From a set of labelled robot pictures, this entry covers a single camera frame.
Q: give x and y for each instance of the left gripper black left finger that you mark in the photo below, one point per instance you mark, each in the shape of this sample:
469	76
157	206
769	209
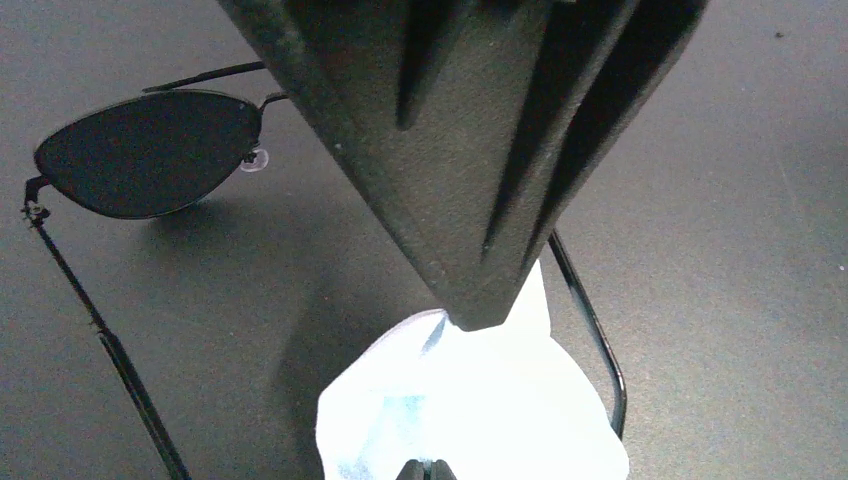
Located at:
414	470

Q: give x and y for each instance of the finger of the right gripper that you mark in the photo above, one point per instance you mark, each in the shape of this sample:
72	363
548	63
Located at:
648	46
447	116

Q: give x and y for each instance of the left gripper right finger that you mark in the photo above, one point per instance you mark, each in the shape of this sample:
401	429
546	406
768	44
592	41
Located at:
440	470

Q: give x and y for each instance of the black sunglasses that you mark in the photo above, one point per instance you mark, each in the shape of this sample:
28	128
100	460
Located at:
164	151

